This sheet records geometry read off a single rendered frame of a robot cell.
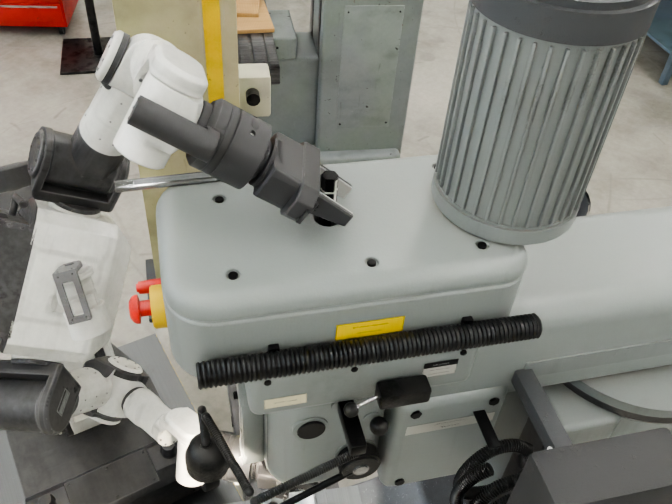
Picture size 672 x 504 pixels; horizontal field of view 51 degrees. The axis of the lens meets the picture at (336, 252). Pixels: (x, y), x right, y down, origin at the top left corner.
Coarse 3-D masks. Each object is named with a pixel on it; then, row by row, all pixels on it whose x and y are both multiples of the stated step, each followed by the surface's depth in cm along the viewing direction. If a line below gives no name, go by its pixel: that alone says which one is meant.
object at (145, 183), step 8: (160, 176) 95; (168, 176) 95; (176, 176) 95; (184, 176) 95; (192, 176) 95; (200, 176) 95; (208, 176) 95; (120, 184) 93; (128, 184) 93; (136, 184) 93; (144, 184) 93; (152, 184) 93; (160, 184) 93; (168, 184) 94; (176, 184) 94; (184, 184) 94
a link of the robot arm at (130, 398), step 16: (112, 384) 147; (128, 384) 148; (144, 384) 152; (112, 400) 147; (128, 400) 147; (144, 400) 146; (160, 400) 148; (112, 416) 148; (128, 416) 147; (144, 416) 143
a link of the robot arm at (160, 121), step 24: (144, 96) 77; (168, 96) 77; (144, 120) 74; (168, 120) 75; (192, 120) 78; (216, 120) 79; (120, 144) 79; (144, 144) 79; (168, 144) 79; (192, 144) 76; (216, 144) 77
